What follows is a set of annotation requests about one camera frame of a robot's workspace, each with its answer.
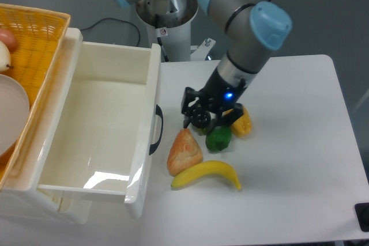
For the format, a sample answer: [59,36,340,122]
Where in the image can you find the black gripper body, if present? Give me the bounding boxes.
[201,66,254,114]

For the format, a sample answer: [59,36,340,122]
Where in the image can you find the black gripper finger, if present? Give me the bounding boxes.
[181,87,206,128]
[206,103,243,134]

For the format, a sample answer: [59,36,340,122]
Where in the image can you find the green toy bell pepper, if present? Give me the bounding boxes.
[205,126,232,152]

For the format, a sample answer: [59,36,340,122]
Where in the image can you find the black top drawer handle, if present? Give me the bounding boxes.
[149,104,164,156]

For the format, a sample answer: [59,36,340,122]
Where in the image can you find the yellow toy banana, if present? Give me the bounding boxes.
[171,160,242,191]

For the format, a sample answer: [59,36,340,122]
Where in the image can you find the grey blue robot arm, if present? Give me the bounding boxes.
[115,0,292,132]

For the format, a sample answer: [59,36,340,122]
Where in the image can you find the white plastic drawer cabinet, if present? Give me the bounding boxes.
[1,28,92,224]

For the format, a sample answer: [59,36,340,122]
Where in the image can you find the yellow toy bell pepper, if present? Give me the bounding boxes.
[222,105,253,138]

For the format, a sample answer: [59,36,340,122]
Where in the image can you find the black toy fruit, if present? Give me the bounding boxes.
[190,108,211,128]

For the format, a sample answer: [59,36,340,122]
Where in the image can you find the orange toy bread wedge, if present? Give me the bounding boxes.
[167,128,203,176]

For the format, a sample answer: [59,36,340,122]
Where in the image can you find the black object at table edge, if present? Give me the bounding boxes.
[355,202,369,232]

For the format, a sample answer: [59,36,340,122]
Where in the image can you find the yellow woven basket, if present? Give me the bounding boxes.
[1,3,70,187]

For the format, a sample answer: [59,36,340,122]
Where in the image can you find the white plate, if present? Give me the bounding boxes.
[1,74,29,156]

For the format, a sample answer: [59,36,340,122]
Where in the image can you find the white toy onion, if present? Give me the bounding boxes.
[0,42,13,72]

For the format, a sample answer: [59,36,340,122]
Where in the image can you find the red toy fruit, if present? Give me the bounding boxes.
[0,28,18,52]

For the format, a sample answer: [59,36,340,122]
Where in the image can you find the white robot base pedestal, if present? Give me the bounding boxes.
[135,0,198,62]

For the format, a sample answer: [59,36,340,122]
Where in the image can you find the black cable on floor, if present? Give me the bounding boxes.
[80,17,141,46]

